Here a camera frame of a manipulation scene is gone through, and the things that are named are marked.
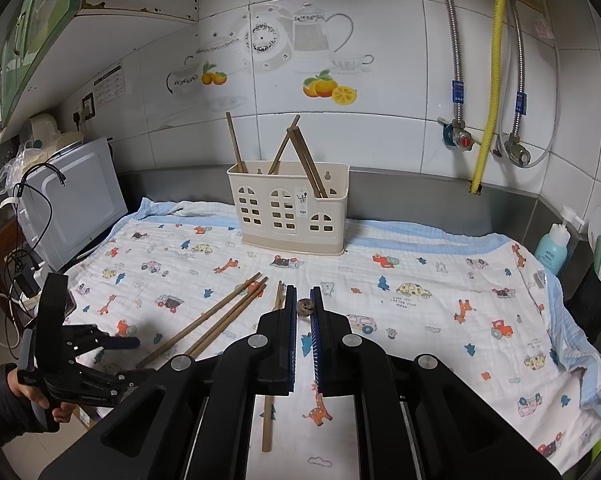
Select green wall cabinet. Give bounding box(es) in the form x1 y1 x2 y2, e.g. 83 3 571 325
0 0 91 146

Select metal angle valve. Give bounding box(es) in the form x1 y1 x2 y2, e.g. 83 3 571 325
498 132 534 168

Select flexible metal hose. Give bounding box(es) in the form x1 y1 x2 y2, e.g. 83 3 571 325
433 0 466 126
508 0 529 141

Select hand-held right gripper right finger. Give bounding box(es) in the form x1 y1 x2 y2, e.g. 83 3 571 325
309 285 562 480

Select black power adapter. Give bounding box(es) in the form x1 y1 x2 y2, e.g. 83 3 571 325
18 265 44 296

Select brown wooden chopstick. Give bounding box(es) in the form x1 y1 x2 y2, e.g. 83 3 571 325
193 284 270 360
267 114 302 176
291 127 329 198
261 280 285 453
183 275 270 358
286 128 324 199
225 111 247 173
135 272 262 369

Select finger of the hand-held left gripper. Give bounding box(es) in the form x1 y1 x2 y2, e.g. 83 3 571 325
105 367 157 392
63 325 141 359

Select small wall label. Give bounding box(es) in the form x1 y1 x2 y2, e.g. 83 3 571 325
531 12 556 41

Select blue pump bottle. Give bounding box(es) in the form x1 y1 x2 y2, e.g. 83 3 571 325
533 205 586 277

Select cartoon printed blanket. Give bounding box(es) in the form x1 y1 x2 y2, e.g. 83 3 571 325
63 198 601 480

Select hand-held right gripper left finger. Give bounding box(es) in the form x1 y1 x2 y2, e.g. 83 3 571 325
39 285 298 480

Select thin white hose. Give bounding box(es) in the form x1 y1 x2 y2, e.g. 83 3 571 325
491 5 564 168

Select person's left forearm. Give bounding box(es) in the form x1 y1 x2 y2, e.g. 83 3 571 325
0 362 48 447

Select person's left hand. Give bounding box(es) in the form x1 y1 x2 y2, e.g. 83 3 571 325
5 367 77 425

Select white wall notice sticker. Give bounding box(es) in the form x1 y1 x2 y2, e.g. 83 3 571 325
93 62 126 108

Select white electric kettle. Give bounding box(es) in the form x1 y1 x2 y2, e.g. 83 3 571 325
28 114 84 148

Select cream plastic utensil holder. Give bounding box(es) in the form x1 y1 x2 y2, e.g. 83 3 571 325
226 160 350 256

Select metal valve with red handle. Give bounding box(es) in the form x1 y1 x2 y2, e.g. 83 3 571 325
438 117 481 153

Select clear plastic bag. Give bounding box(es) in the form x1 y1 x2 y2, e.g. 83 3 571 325
0 142 46 196

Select tangled black cables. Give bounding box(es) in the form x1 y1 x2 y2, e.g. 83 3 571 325
10 162 66 281

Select white power strip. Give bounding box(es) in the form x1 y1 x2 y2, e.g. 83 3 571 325
10 292 44 318

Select yellow gas hose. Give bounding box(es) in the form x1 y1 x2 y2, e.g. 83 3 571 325
469 0 509 196

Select black utensil pot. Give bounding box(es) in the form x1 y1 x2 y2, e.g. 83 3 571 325
563 260 601 348

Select white microwave oven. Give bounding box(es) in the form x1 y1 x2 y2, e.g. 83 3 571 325
11 136 129 273

